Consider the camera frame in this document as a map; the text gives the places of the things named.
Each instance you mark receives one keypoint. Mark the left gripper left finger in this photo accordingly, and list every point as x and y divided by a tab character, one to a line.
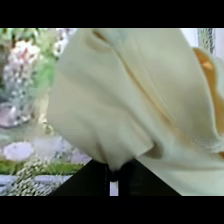
88	181

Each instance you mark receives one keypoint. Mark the pale yellow shirt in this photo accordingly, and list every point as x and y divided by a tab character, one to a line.
133	100

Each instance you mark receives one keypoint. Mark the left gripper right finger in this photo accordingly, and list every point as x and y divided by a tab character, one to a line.
143	183

